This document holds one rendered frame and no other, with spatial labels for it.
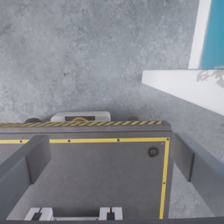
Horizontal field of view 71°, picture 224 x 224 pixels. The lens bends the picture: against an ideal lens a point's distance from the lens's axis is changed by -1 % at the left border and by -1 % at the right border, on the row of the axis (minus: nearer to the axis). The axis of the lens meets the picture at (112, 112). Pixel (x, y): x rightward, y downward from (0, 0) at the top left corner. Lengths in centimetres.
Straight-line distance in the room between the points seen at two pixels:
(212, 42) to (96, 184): 53
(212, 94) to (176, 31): 65
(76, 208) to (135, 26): 80
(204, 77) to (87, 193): 53
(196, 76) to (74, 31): 65
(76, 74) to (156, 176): 57
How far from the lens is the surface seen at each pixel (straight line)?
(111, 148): 54
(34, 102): 91
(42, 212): 72
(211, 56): 27
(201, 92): 27
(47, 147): 17
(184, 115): 91
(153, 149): 56
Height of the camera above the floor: 80
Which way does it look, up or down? 76 degrees down
